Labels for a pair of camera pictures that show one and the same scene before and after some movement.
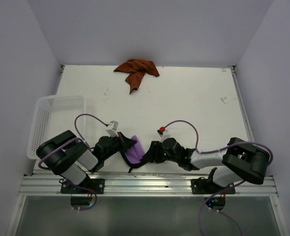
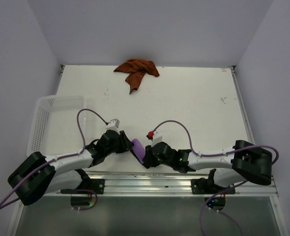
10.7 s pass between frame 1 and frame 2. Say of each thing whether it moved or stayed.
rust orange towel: stayed
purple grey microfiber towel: moved
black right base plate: stayed
